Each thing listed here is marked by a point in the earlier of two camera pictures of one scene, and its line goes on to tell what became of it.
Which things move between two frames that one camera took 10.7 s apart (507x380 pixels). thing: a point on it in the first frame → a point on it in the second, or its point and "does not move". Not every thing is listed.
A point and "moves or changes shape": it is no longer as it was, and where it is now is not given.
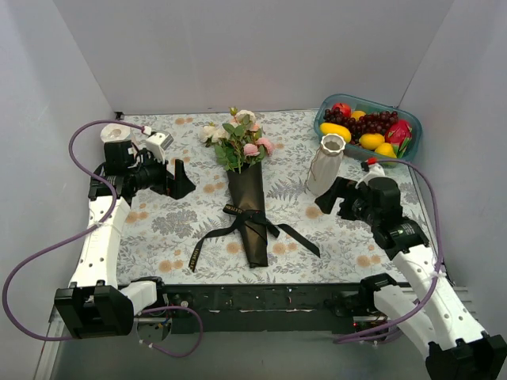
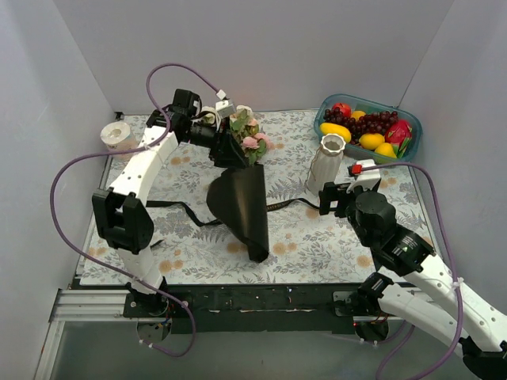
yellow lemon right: (386, 149) does not move
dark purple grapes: (372, 123) does not move
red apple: (345, 109) does not move
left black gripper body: (170, 184) → (220, 146)
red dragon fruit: (399, 135) does not move
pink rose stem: (252, 150) moves or changes shape
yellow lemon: (370, 141) does not move
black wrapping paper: (247, 188) moves or changes shape
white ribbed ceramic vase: (325, 171) does not move
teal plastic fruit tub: (376, 131) does not move
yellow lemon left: (332, 128) does not move
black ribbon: (244, 217) → (219, 222)
